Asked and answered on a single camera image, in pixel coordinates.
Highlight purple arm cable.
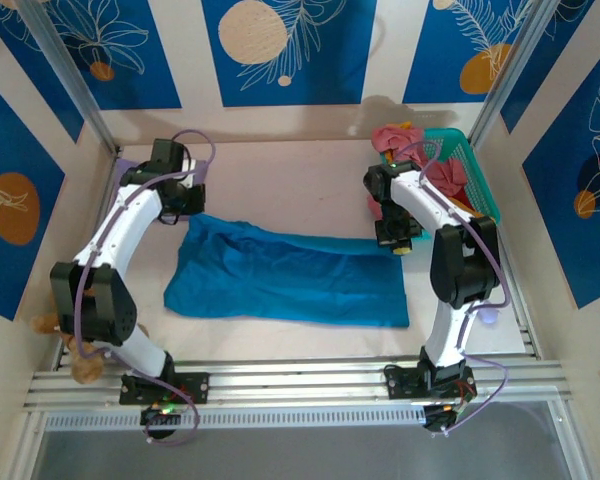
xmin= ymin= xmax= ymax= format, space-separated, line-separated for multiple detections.
xmin=74 ymin=128 xmax=217 ymax=447
xmin=392 ymin=139 xmax=514 ymax=437

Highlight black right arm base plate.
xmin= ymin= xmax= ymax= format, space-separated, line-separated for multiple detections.
xmin=382 ymin=360 xmax=477 ymax=401

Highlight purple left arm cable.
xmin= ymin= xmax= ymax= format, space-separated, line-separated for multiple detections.
xmin=74 ymin=128 xmax=217 ymax=447

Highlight aluminium side rail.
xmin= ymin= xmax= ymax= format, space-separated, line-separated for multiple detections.
xmin=460 ymin=139 xmax=544 ymax=359

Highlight pink t-shirt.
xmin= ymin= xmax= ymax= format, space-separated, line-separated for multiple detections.
xmin=367 ymin=123 xmax=469 ymax=219

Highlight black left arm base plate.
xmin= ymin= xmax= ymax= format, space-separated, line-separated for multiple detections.
xmin=118 ymin=371 xmax=211 ymax=406

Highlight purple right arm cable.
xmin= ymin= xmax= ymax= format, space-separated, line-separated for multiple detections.
xmin=392 ymin=139 xmax=514 ymax=437

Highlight aluminium frame post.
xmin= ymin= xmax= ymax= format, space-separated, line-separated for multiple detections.
xmin=15 ymin=0 xmax=122 ymax=157
xmin=467 ymin=0 xmax=569 ymax=149

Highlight aluminium mounting rails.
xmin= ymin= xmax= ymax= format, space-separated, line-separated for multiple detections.
xmin=22 ymin=355 xmax=574 ymax=412

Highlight blue t-shirt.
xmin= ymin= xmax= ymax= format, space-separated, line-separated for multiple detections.
xmin=163 ymin=213 xmax=411 ymax=330

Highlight teal plastic basket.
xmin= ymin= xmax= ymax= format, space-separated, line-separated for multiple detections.
xmin=379 ymin=127 xmax=502 ymax=226

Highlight white slotted cable duct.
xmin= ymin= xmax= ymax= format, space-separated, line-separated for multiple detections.
xmin=42 ymin=405 xmax=429 ymax=432

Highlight brown teddy bear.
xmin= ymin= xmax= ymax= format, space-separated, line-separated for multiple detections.
xmin=32 ymin=312 xmax=149 ymax=386

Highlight black controller box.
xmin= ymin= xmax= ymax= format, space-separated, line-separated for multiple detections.
xmin=139 ymin=403 xmax=182 ymax=442
xmin=422 ymin=402 xmax=464 ymax=435

